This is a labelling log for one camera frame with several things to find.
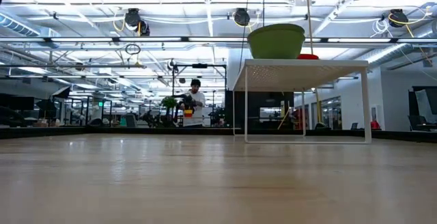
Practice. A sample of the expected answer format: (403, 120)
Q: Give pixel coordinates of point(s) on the red plastic mini bowl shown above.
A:
(307, 57)

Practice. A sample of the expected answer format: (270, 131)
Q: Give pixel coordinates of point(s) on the person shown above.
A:
(198, 101)

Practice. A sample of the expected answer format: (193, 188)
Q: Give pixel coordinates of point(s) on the yellow red small object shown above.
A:
(188, 113)

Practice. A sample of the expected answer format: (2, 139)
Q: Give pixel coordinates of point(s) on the green potted plant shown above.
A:
(169, 101)

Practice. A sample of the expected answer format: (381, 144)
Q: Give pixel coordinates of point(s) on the white perforated metal shelf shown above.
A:
(307, 63)

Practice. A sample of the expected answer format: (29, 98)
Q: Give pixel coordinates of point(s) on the black studio light hood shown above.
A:
(63, 92)

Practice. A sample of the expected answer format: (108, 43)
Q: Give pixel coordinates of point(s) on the small red background object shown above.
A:
(375, 125)

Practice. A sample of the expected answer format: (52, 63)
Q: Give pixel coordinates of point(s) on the black computer monitor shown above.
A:
(21, 103)

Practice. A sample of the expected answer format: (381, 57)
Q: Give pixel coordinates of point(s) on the black background gantry frame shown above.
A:
(199, 66)

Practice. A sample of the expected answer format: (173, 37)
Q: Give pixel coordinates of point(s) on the silver ceiling air duct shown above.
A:
(385, 55)

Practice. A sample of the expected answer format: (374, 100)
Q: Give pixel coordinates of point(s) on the ceiling duct with vent slots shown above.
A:
(20, 27)

